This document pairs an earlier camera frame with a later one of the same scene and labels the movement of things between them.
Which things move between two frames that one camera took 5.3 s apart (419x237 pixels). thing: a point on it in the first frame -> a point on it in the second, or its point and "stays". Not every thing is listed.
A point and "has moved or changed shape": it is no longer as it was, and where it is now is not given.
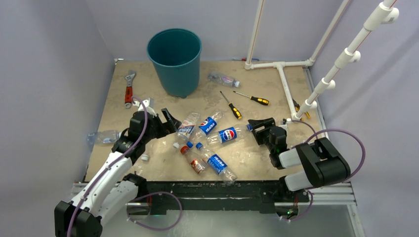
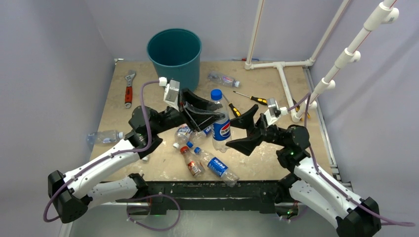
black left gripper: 172,126 -> 198,120
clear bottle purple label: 223,79 stays
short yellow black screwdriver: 233,109 stays
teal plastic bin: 175,54 stays
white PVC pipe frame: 384,13 stays
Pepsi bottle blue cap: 228,135 has moved or changed shape
